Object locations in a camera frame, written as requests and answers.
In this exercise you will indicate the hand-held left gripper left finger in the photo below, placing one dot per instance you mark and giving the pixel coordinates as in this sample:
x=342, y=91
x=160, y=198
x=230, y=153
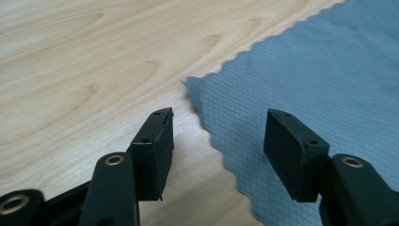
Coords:
x=153, y=157

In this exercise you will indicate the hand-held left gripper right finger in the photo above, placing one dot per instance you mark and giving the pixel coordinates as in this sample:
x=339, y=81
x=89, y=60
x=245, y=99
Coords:
x=295, y=157

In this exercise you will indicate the grey cloth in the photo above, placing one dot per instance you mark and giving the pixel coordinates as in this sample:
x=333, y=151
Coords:
x=298, y=78

